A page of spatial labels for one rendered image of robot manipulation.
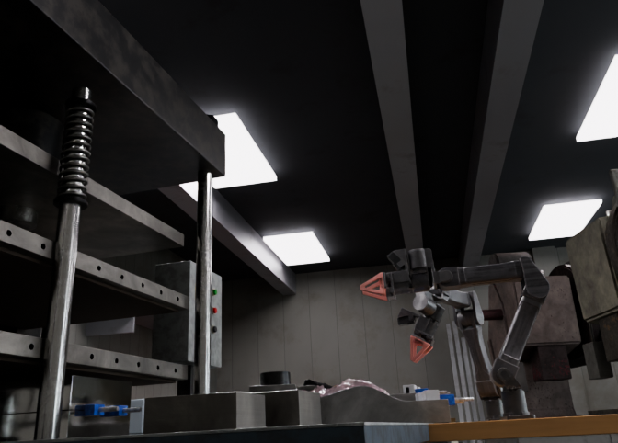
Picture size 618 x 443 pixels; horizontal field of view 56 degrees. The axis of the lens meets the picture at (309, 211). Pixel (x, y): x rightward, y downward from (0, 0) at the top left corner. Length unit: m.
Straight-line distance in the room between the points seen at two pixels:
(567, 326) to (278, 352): 4.28
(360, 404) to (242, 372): 7.45
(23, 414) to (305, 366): 7.17
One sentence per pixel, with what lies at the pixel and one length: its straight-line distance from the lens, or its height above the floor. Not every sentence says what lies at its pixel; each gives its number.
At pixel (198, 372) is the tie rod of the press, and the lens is 2.20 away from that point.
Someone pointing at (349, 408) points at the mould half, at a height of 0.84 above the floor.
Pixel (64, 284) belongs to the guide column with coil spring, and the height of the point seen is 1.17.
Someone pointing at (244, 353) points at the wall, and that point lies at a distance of 8.99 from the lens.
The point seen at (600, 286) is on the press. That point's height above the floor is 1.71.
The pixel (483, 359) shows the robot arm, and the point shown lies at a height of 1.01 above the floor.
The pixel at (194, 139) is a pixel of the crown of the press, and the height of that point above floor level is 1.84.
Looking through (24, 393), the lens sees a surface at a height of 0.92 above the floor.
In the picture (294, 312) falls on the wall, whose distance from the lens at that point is 8.87.
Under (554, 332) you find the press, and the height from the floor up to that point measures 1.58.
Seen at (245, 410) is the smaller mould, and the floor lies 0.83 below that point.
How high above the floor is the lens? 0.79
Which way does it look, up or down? 21 degrees up
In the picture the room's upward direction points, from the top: 3 degrees counter-clockwise
